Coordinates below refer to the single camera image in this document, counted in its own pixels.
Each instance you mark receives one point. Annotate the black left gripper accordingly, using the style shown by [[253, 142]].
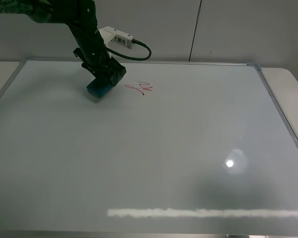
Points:
[[101, 66]]

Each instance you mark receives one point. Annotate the teal whiteboard eraser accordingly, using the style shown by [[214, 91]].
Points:
[[99, 87]]

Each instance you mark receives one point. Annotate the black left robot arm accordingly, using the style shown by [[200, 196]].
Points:
[[80, 17]]

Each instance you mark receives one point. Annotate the red marker scribble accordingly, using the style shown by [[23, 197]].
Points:
[[140, 86]]

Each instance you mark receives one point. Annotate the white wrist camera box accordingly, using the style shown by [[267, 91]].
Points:
[[110, 34]]

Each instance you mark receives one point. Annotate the white whiteboard with aluminium frame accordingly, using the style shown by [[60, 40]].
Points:
[[208, 151]]

